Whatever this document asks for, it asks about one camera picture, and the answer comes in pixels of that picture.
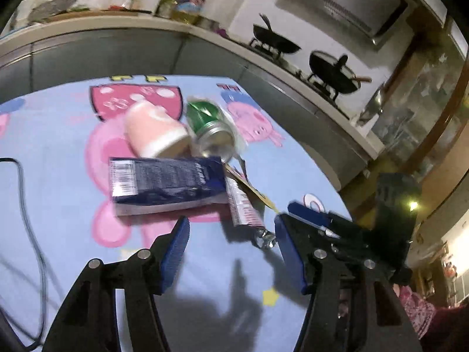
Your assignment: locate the dark blue milk carton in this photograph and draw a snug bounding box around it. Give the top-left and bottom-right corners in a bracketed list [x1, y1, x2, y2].
[109, 157, 228, 216]

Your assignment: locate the steel range hood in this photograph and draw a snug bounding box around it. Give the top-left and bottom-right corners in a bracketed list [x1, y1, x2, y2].
[288, 0, 409, 47]

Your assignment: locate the pink white cup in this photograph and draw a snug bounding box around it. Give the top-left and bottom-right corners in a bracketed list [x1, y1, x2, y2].
[124, 101, 191, 158]

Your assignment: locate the kitchen counter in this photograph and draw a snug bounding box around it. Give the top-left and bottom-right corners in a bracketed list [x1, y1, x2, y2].
[1, 13, 384, 185]

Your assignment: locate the green crushed can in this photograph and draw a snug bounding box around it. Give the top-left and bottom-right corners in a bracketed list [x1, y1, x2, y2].
[186, 99, 235, 163]

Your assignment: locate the black cable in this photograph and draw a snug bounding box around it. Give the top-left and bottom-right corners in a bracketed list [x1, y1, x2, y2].
[0, 156, 56, 351]

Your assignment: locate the cartoon pig tablecloth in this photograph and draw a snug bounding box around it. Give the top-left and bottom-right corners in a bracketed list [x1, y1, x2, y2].
[1, 75, 348, 351]

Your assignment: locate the pink foil wrapper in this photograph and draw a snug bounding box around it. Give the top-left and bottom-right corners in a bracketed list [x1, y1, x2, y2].
[226, 177, 277, 250]

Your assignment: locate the black pan with lid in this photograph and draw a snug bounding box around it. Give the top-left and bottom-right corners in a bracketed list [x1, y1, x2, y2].
[306, 50, 372, 101]

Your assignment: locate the black wok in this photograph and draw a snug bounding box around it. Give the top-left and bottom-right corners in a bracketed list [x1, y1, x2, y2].
[249, 13, 301, 60]

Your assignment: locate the yellow snack bag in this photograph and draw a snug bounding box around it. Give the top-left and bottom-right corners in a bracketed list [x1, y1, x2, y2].
[224, 154, 279, 214]

